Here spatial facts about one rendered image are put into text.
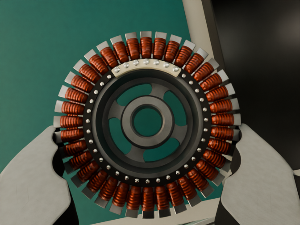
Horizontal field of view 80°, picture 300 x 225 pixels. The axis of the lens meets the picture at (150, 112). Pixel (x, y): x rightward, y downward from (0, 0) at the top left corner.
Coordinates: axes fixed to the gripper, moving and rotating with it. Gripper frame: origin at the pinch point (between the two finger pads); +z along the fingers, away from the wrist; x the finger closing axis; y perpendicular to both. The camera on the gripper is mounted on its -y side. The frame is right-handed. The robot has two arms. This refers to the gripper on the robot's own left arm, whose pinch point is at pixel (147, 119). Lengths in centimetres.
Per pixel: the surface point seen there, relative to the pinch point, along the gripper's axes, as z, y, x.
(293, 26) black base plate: 8.0, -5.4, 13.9
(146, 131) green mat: 4.7, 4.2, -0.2
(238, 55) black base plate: 6.6, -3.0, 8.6
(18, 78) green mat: 7.6, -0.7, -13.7
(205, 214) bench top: 0.5, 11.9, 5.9
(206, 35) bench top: 10.0, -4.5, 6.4
